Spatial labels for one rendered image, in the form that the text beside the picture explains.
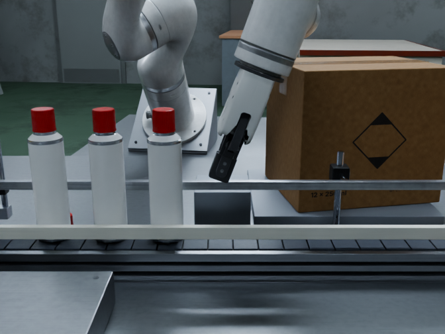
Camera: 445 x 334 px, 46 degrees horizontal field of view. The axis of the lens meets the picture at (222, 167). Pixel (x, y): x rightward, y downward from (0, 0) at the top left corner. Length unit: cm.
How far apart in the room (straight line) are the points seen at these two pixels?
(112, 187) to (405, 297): 45
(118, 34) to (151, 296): 64
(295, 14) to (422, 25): 807
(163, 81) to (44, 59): 810
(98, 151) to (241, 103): 22
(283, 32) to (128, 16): 54
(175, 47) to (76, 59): 784
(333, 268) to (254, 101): 28
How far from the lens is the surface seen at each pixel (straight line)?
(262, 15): 73
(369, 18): 863
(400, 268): 85
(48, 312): 69
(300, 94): 98
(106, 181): 80
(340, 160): 91
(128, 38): 122
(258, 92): 73
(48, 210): 84
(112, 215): 82
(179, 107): 145
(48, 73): 942
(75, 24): 910
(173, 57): 134
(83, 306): 69
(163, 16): 126
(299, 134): 99
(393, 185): 89
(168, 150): 77
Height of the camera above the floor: 123
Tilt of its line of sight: 17 degrees down
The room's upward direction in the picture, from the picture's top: straight up
